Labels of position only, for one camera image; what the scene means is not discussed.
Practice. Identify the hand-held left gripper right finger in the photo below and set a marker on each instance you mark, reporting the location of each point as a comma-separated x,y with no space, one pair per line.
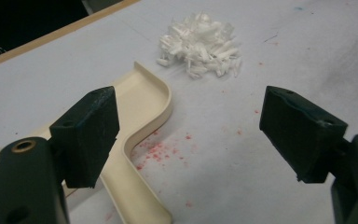
301,137

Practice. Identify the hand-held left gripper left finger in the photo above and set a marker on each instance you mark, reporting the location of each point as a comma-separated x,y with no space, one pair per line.
84,140

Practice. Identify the cream plastic dustpan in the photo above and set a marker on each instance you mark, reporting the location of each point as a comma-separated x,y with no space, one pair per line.
143,102

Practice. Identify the pile of white plastic scraps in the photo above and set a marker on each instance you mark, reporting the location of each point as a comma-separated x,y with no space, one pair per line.
200,46

